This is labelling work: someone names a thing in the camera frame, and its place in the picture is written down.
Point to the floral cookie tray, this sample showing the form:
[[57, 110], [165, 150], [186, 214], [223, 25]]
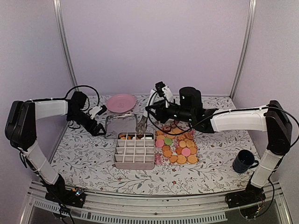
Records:
[[181, 138]]

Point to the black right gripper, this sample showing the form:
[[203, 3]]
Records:
[[159, 107]]

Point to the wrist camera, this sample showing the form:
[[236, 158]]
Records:
[[97, 110], [165, 93]]

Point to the aluminium frame post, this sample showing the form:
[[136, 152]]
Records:
[[64, 43], [245, 45]]

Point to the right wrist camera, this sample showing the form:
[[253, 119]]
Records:
[[165, 93]]

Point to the green sandwich cookie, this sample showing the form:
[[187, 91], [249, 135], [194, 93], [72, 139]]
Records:
[[168, 141]]

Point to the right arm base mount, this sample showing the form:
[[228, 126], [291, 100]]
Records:
[[245, 200]]

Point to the silver tin lid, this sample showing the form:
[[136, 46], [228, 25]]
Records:
[[116, 124]]

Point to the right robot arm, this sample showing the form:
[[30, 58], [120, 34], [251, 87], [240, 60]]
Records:
[[263, 131]]

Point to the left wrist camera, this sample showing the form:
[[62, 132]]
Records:
[[97, 110]]

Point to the left aluminium frame post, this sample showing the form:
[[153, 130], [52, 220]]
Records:
[[64, 43]]

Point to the chocolate sprinkle donut cookie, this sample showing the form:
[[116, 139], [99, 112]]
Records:
[[166, 129]]

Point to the dark blue mug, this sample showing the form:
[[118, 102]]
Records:
[[243, 161]]

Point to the front aluminium rail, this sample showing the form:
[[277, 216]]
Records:
[[115, 208]]

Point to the small swirl butter cookie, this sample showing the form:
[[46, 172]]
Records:
[[158, 132]]

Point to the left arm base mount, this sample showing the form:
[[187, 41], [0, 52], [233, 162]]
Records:
[[66, 197]]

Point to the right aluminium frame post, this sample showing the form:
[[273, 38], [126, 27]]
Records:
[[245, 45]]

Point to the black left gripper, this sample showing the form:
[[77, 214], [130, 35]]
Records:
[[95, 132]]

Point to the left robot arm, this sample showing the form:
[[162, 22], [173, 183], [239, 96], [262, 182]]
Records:
[[21, 131]]

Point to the pink plate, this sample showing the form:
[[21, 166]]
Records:
[[121, 103]]

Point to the pink divided cookie tin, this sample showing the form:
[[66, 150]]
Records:
[[136, 152]]

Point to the metal tongs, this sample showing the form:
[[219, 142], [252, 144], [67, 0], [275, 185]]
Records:
[[142, 124]]

